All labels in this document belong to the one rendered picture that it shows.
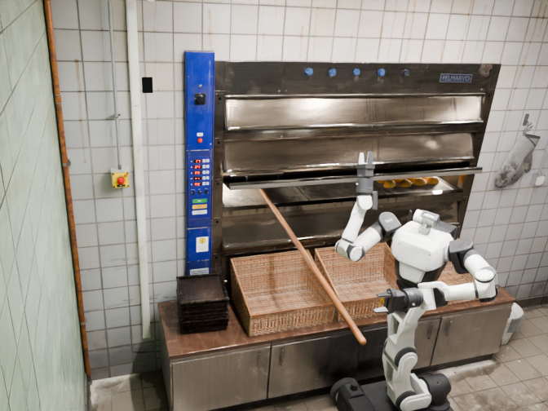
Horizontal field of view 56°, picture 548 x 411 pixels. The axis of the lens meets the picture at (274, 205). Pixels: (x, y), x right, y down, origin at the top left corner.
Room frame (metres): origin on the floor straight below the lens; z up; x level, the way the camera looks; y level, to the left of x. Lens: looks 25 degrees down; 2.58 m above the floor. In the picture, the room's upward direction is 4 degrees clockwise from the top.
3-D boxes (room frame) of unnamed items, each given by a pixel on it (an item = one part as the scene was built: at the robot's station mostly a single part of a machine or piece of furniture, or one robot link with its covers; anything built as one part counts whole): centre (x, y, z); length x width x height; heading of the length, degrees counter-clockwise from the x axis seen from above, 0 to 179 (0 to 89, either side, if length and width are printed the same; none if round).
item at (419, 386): (2.43, -0.90, 0.28); 0.21 x 0.20 x 0.13; 110
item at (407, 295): (1.94, -0.59, 1.27); 0.12 x 0.10 x 0.13; 110
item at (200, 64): (3.75, 0.78, 1.07); 1.93 x 0.16 x 2.15; 20
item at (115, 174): (2.68, 0.87, 1.46); 0.10 x 0.07 x 0.10; 110
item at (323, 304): (2.79, -0.08, 0.72); 0.56 x 0.49 x 0.28; 111
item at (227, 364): (2.92, -0.52, 0.29); 2.42 x 0.56 x 0.58; 110
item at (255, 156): (3.23, -0.53, 1.54); 1.79 x 0.11 x 0.19; 110
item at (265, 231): (3.23, -0.53, 1.02); 1.79 x 0.11 x 0.19; 110
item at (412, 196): (3.25, -0.52, 1.16); 1.80 x 0.06 x 0.04; 110
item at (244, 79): (3.26, -0.52, 1.99); 1.80 x 0.08 x 0.21; 110
